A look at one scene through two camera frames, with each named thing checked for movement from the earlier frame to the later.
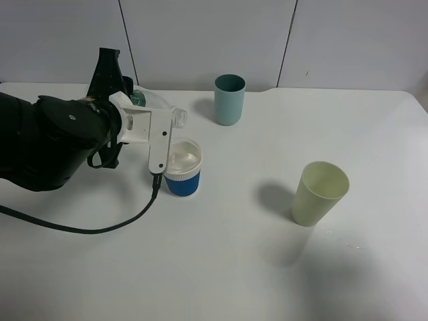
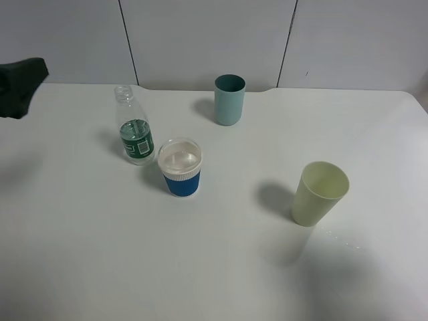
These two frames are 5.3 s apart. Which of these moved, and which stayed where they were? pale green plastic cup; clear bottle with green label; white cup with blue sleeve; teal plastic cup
Moved: clear bottle with green label
Stayed: teal plastic cup; white cup with blue sleeve; pale green plastic cup
